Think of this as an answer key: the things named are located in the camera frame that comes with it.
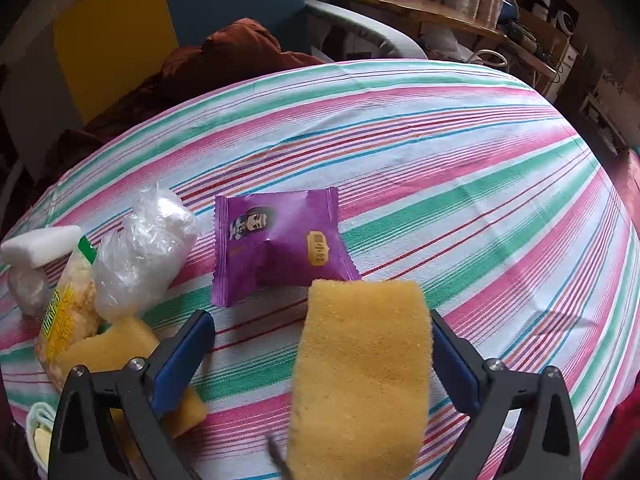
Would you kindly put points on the blue cup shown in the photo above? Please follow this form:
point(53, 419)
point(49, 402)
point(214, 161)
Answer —
point(507, 9)

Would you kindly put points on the yellow green snack packet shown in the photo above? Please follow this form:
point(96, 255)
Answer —
point(62, 315)

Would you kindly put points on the white ribbed cloth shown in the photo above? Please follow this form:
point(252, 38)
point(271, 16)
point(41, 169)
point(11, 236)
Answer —
point(40, 417)

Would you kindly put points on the grey yellow blue chair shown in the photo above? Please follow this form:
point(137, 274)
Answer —
point(115, 35)

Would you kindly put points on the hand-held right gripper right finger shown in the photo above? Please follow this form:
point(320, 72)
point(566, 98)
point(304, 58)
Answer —
point(455, 365)

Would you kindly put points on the yellow sponge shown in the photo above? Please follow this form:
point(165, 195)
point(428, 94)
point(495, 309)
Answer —
point(120, 345)
point(360, 375)

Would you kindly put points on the purple snack packet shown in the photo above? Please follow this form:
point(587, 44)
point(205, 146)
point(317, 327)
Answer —
point(280, 250)

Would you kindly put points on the white foam block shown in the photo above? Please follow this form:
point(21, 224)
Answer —
point(40, 246)

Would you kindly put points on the small plastic wrapped bundle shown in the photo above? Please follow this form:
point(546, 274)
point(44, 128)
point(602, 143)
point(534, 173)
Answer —
point(27, 287)

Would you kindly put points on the dark red blanket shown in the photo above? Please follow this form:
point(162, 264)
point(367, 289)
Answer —
point(220, 55)

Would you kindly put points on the cluttered shelf unit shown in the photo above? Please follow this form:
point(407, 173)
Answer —
point(545, 35)

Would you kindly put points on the wooden desk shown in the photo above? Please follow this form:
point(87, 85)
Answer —
point(425, 10)

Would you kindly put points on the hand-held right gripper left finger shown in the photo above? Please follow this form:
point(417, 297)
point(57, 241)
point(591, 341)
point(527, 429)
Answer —
point(182, 365)

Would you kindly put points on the clear plastic bag bundle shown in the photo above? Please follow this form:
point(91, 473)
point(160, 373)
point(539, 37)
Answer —
point(140, 255)

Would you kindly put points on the striped tablecloth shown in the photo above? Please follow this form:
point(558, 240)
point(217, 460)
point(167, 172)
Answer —
point(450, 185)

